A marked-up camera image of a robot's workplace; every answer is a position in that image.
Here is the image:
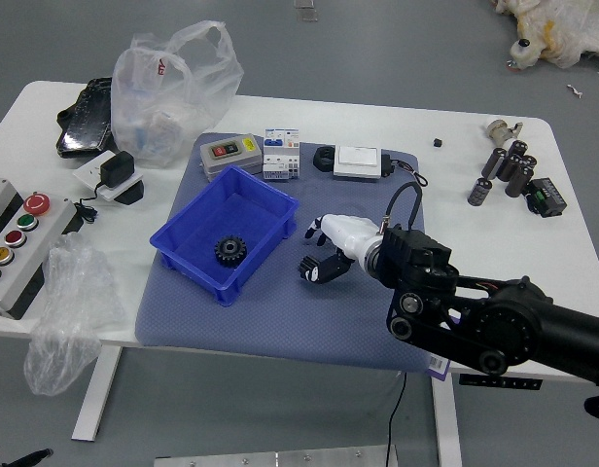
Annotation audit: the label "white translucent plastic bag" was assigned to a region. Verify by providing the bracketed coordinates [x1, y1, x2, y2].
[110, 19, 246, 170]

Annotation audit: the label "small clear floor item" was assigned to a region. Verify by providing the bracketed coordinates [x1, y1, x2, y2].
[293, 0, 319, 23]

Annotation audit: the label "black terminal module, green parts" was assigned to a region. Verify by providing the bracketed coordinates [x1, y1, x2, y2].
[525, 177, 568, 219]

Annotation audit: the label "black keyboard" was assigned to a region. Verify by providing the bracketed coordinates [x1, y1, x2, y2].
[55, 76, 117, 158]

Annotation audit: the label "silver metal plate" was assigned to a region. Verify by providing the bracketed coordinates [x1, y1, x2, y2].
[153, 445, 399, 467]

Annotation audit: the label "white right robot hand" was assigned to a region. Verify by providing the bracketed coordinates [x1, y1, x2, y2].
[299, 212, 382, 286]

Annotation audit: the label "black table control panel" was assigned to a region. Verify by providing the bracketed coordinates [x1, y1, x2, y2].
[458, 373, 544, 391]

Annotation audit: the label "black adapter cord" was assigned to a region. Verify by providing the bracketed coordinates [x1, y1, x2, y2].
[74, 182, 106, 225]

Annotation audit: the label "plastic-wrapped plush toy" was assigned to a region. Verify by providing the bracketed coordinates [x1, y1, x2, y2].
[493, 0, 599, 69]

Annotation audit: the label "thin black hanging cable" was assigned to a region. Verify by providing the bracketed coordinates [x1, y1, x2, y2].
[385, 372, 408, 467]

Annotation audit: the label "white table leg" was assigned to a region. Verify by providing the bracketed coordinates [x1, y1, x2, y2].
[71, 345, 124, 443]
[429, 372, 464, 467]

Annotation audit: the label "white socket plate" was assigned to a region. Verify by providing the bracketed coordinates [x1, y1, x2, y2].
[73, 149, 145, 201]

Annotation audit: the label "big black gear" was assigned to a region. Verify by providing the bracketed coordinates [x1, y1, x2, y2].
[213, 233, 249, 269]

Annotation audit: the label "black power adapter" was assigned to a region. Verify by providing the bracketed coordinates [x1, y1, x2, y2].
[99, 150, 136, 189]

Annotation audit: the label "clear crumpled plastic bag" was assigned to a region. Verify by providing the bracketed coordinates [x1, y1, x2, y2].
[22, 232, 128, 396]

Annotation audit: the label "red and black wires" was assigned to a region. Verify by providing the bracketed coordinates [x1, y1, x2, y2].
[394, 160, 430, 189]

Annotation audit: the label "black hex nut block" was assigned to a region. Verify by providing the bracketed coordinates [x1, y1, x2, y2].
[312, 145, 337, 172]

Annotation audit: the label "purple mat tag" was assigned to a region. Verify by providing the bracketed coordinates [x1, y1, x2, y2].
[428, 354, 451, 381]

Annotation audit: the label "white wall switch panel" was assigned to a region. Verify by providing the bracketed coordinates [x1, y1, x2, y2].
[332, 144, 384, 182]

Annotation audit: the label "blue-grey mat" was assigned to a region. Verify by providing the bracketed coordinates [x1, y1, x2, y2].
[134, 131, 451, 376]

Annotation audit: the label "grey push-button switch box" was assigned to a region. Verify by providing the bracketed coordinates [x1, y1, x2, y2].
[199, 134, 264, 184]

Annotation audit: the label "black base block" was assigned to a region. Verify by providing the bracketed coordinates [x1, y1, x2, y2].
[115, 178, 148, 206]

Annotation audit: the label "beige metal connector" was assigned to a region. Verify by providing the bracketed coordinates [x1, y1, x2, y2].
[484, 119, 524, 145]

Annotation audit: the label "white circuit breaker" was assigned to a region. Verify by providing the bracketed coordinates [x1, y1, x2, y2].
[262, 127, 301, 185]

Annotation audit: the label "blue plastic box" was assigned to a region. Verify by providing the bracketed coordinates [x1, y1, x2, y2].
[149, 163, 300, 306]

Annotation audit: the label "grey control box, coloured buttons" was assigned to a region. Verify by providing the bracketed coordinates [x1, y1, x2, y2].
[0, 175, 78, 321]

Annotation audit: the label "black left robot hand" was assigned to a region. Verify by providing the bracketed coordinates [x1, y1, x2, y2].
[0, 446, 54, 467]

